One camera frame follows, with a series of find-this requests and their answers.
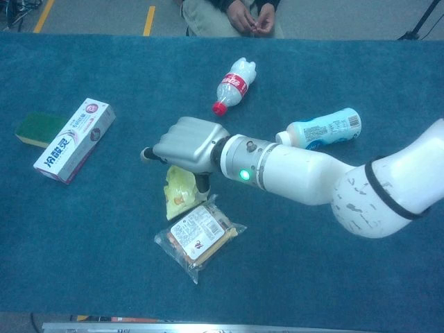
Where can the white drink bottle blue label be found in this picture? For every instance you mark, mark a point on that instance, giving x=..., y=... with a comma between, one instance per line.
x=329, y=128

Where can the short yellow floor tape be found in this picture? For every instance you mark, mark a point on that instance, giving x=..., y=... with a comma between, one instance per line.
x=148, y=21

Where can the black tripod stand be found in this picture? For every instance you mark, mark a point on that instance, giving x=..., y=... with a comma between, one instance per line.
x=416, y=27

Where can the person's left forearm dark sleeve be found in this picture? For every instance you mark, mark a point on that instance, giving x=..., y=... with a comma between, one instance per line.
x=272, y=5

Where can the long yellow floor tape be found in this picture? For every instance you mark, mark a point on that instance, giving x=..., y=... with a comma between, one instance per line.
x=44, y=17

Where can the green yellow sponge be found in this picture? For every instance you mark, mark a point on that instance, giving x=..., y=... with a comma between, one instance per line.
x=38, y=126

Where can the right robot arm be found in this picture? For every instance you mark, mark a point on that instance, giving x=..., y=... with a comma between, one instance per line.
x=305, y=173

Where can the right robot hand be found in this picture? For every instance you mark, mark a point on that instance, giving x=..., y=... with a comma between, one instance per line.
x=190, y=142

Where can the person's right forearm dark sleeve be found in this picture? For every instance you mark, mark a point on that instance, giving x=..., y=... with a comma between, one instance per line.
x=230, y=2

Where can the sandwich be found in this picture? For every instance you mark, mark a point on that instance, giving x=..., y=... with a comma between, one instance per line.
x=197, y=236

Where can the blue table cloth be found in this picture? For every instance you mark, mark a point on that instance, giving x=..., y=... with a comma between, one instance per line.
x=312, y=277

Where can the yellow snack packet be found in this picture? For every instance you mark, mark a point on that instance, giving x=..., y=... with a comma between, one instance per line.
x=178, y=194

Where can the seated person khaki trousers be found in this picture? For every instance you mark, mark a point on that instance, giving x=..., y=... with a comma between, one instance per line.
x=204, y=21

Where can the aluminium rail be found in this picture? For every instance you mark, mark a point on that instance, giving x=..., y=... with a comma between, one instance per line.
x=173, y=327

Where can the person's right hand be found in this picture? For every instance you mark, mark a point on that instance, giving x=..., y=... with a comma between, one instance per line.
x=239, y=15

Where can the person's left hand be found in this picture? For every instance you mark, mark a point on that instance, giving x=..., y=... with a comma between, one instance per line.
x=265, y=19

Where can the white toothpaste box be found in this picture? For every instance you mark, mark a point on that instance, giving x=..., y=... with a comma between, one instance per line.
x=74, y=138

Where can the clear cola bottle red label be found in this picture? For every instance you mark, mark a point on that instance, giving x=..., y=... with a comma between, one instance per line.
x=236, y=83

